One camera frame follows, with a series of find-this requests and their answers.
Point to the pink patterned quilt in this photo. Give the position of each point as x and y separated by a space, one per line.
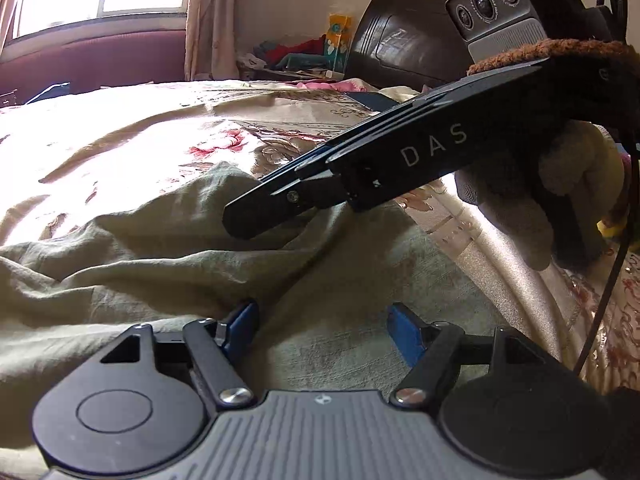
396 93

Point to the cluttered bedside table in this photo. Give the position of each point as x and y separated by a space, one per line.
271 60

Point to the blue cloth item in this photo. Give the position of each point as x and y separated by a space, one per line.
52 92

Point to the olive green pants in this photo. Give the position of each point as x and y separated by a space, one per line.
323 282

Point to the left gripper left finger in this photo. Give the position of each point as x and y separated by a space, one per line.
236 332

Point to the dark leather headboard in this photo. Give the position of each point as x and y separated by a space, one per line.
410 43

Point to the beige curtain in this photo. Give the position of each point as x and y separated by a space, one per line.
210 40

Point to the yellow carton box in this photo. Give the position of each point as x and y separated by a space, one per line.
337 41

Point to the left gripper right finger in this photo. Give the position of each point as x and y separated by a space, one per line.
410 334

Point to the maroon window bench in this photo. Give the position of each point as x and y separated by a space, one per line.
88 65

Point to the gold floral satin bedspread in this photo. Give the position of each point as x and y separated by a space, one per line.
68 160

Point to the dark smartphone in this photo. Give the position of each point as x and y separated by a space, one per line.
373 101

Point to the gloved right hand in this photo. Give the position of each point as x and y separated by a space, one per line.
583 163

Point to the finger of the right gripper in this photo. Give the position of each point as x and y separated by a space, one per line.
274 202

